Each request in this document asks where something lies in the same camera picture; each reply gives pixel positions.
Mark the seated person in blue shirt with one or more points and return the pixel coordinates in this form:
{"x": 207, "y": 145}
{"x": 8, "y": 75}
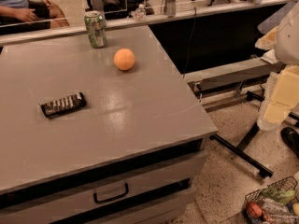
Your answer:
{"x": 18, "y": 16}

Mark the clear plastic water bottle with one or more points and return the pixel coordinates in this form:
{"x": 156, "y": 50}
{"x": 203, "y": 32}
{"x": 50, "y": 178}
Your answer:
{"x": 140, "y": 13}

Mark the orange fruit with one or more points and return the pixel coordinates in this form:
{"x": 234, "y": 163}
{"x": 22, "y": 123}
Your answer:
{"x": 124, "y": 59}

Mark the wire basket with groceries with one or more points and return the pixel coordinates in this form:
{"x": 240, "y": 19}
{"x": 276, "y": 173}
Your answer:
{"x": 275, "y": 204}

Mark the black rxbar chocolate bar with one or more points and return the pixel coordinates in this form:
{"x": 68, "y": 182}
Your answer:
{"x": 66, "y": 105}

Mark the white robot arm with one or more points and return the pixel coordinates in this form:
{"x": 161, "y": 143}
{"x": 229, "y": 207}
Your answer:
{"x": 282, "y": 42}

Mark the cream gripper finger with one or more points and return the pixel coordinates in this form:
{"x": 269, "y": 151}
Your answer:
{"x": 281, "y": 96}

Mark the black metal floor stand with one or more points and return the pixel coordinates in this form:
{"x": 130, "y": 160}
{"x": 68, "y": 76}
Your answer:
{"x": 239, "y": 149}

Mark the black drawer handle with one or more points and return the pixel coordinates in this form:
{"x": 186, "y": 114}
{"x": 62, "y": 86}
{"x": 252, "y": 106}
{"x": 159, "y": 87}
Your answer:
{"x": 110, "y": 193}

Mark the green soda can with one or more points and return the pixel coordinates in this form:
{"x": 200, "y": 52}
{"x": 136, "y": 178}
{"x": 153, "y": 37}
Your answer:
{"x": 95, "y": 28}

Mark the grey cabinet drawer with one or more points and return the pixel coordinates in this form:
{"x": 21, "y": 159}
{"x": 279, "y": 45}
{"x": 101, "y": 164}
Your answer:
{"x": 149, "y": 195}

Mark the black shoe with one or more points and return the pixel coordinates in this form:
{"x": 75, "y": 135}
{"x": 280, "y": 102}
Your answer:
{"x": 291, "y": 138}

